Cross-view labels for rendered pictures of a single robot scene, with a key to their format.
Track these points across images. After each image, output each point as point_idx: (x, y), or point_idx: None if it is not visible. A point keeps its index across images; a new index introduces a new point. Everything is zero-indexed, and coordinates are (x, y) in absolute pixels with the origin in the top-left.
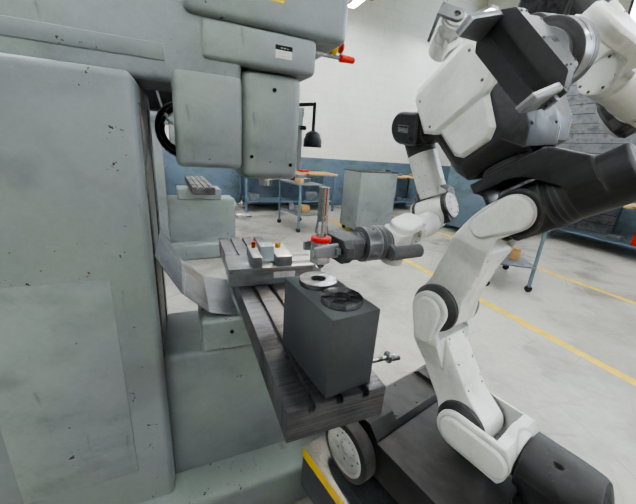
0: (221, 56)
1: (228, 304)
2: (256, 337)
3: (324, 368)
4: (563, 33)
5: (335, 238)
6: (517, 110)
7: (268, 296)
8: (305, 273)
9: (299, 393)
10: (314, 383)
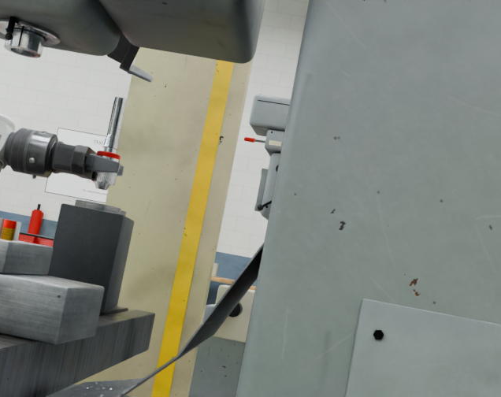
0: None
1: (84, 388)
2: (123, 327)
3: (123, 274)
4: None
5: (94, 153)
6: (150, 81)
7: None
8: (103, 204)
9: (134, 310)
10: (115, 304)
